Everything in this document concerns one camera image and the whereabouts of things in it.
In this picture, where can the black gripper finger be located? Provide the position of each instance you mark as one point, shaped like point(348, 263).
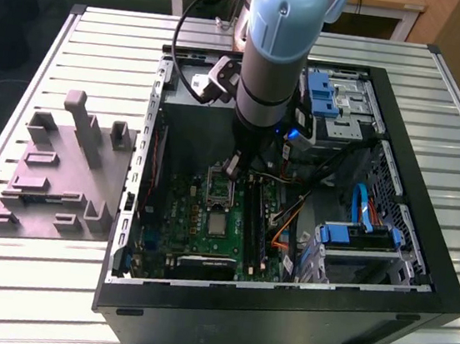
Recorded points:
point(244, 167)
point(229, 167)

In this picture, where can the silver CPU green edge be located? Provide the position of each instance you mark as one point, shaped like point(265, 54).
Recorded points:
point(217, 225)

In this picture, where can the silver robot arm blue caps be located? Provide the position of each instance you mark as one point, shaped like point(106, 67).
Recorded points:
point(269, 93)

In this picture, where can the grey power supply unit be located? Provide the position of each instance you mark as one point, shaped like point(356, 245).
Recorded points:
point(192, 134)

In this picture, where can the black RAM slot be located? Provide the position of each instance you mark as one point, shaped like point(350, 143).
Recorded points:
point(251, 225)
point(262, 226)

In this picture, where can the green motherboard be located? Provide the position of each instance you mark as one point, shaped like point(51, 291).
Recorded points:
point(182, 216)

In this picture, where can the black case fan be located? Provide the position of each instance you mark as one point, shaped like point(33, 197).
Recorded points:
point(161, 180)

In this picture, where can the metal drive cage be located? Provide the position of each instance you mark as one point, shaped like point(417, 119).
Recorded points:
point(342, 129)

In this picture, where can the black graphics card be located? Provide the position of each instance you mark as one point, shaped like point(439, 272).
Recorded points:
point(206, 266)

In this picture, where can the hard disk in blue carrier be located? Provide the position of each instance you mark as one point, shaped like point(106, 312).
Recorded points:
point(335, 235)

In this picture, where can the grey parts rack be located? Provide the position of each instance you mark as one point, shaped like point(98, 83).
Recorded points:
point(71, 169)

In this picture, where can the black PC case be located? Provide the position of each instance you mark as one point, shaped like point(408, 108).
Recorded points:
point(235, 332)

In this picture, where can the dark RAM stick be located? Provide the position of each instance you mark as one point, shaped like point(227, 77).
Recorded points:
point(39, 199)

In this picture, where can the metal disk bay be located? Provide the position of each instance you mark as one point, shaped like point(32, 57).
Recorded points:
point(409, 267)

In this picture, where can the blue plastic drive bracket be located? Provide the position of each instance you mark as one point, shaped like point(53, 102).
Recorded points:
point(323, 93)

